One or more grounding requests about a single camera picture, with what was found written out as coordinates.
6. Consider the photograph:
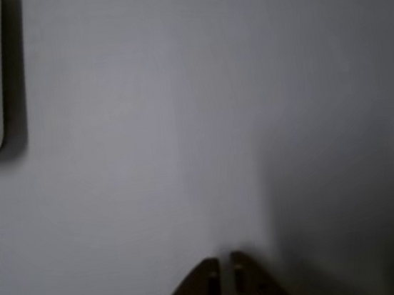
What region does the dark grey table mat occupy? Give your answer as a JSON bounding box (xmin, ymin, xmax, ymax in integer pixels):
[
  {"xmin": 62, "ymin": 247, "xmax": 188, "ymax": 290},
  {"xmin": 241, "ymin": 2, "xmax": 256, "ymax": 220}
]
[{"xmin": 0, "ymin": 0, "xmax": 394, "ymax": 295}]

